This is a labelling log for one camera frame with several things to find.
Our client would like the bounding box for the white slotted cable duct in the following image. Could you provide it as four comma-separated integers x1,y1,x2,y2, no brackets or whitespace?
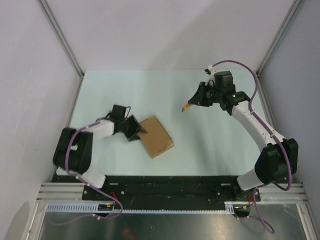
46,202,235,215

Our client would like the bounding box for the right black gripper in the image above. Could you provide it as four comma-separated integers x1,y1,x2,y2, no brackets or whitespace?
189,81,223,107

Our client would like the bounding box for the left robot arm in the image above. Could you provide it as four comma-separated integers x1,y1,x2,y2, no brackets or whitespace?
52,104,147,200

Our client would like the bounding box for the brown cardboard express box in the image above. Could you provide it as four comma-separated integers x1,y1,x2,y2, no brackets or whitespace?
138,115,175,159

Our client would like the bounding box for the right aluminium frame post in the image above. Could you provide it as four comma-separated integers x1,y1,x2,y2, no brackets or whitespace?
256,0,305,78

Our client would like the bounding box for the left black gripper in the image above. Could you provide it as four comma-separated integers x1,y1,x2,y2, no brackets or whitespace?
120,114,147,141

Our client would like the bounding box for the left aluminium frame post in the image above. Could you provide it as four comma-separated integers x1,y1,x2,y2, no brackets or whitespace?
37,0,84,80

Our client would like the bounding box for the yellow utility knife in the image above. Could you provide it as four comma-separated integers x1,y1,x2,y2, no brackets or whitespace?
181,103,193,113

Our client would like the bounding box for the aluminium frame post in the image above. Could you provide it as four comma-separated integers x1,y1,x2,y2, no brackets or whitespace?
256,0,305,78
37,0,84,80

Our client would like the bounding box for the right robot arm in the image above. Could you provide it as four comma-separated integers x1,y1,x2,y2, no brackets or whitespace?
187,68,299,201

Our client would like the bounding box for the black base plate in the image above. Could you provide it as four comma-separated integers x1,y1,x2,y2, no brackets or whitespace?
50,174,261,211

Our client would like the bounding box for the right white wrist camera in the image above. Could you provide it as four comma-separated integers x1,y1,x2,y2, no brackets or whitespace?
204,65,216,81

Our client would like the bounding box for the aluminium front rail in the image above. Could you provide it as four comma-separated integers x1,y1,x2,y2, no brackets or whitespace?
37,182,309,205

